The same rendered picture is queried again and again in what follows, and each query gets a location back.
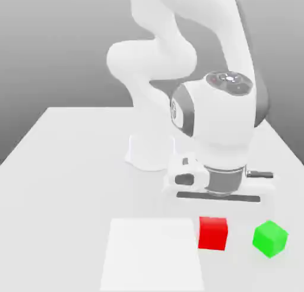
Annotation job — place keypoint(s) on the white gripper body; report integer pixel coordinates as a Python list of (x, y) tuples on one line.
[(218, 198)]

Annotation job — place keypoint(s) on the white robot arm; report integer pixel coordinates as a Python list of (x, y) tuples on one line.
[(223, 121)]

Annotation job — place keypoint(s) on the small red cube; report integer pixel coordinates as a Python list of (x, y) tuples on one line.
[(212, 233)]

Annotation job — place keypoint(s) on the small green cube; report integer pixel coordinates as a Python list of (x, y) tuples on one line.
[(269, 239)]

